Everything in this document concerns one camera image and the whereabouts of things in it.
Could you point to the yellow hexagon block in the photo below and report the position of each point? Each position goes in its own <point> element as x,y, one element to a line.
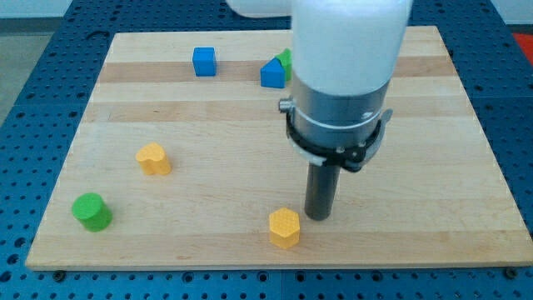
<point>284,228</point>

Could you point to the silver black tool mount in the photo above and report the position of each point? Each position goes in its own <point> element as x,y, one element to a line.
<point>330,130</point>

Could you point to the wooden board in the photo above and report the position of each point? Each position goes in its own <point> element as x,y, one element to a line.
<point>432,197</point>

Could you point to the green cylinder block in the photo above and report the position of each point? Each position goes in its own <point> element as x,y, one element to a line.
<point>92,212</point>

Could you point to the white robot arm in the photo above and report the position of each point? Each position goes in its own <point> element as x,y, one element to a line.
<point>343,56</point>

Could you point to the blue triangle block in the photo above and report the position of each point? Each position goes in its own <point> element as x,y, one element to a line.
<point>272,74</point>

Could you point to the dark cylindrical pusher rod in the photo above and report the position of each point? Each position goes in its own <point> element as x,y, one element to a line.
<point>320,191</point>

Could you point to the blue cube block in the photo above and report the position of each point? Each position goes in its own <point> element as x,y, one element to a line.
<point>204,61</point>

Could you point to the green block behind triangle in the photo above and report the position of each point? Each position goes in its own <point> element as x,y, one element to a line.
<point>284,59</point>

